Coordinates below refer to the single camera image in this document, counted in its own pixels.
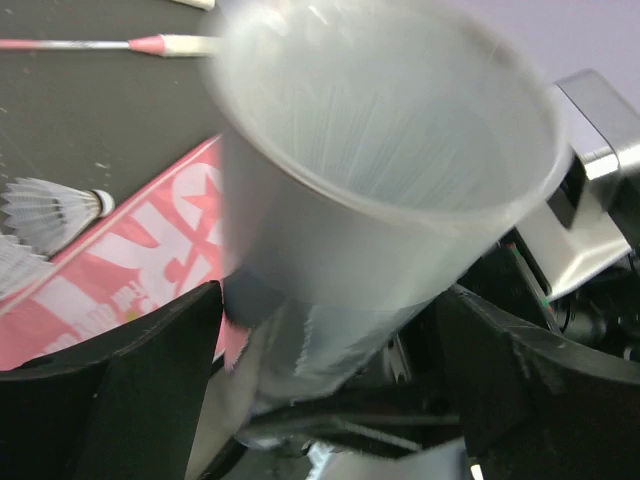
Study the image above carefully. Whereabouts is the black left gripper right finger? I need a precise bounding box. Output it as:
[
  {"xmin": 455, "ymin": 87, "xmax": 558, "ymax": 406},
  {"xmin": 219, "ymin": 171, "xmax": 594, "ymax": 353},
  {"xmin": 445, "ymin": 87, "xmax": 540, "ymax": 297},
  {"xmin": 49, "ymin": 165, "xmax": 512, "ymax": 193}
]
[{"xmin": 435, "ymin": 289, "xmax": 639, "ymax": 479}]

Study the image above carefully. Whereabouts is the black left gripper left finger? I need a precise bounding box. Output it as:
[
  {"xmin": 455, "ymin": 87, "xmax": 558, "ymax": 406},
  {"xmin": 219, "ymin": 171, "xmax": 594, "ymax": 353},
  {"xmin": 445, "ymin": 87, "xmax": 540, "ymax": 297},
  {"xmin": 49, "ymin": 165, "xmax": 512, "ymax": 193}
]
[{"xmin": 1, "ymin": 281, "xmax": 222, "ymax": 479}]

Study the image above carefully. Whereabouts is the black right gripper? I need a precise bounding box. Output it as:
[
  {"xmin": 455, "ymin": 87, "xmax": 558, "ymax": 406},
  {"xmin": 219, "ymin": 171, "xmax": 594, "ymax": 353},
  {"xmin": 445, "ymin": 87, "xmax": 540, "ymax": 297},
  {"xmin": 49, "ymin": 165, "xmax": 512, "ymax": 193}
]
[{"xmin": 249, "ymin": 239, "xmax": 640, "ymax": 459}]

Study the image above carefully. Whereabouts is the clear plastic tube lid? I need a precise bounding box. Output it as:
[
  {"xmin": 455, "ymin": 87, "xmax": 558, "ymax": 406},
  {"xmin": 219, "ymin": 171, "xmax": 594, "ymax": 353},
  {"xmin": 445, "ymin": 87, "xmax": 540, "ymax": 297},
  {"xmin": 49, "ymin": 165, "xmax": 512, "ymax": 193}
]
[{"xmin": 199, "ymin": 0, "xmax": 569, "ymax": 321}]

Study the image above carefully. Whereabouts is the white shuttlecock tube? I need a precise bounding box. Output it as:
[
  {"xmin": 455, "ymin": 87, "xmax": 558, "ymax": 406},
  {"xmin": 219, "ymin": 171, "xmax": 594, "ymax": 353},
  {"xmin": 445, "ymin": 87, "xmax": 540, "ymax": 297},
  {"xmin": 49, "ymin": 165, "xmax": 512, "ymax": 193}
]
[{"xmin": 224, "ymin": 288, "xmax": 433, "ymax": 449}]

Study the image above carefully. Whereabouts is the pink sport racket bag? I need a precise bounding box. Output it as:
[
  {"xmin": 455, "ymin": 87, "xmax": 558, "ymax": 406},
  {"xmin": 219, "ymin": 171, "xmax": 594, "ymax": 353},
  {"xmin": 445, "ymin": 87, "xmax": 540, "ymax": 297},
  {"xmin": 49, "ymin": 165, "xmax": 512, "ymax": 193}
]
[{"xmin": 1, "ymin": 136, "xmax": 225, "ymax": 371}]

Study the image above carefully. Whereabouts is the white feather shuttlecock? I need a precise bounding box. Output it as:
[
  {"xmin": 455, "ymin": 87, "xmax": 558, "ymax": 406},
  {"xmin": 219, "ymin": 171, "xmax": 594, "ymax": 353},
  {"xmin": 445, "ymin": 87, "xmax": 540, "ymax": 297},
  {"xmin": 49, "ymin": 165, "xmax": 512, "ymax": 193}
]
[
  {"xmin": 1, "ymin": 178, "xmax": 115, "ymax": 257},
  {"xmin": 0, "ymin": 234, "xmax": 54, "ymax": 300}
]

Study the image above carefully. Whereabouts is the pink racket near bag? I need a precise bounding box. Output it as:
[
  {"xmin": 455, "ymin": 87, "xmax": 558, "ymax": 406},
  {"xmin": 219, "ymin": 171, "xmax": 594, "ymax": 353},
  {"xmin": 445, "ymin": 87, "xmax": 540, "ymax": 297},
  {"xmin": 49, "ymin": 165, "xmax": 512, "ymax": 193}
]
[{"xmin": 1, "ymin": 34, "xmax": 219, "ymax": 58}]

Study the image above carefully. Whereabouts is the pink racket far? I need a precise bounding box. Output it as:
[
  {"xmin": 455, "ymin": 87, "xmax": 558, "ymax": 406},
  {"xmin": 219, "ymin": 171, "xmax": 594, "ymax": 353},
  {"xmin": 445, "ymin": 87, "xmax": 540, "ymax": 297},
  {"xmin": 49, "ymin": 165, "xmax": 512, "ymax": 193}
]
[{"xmin": 172, "ymin": 0, "xmax": 216, "ymax": 11}]

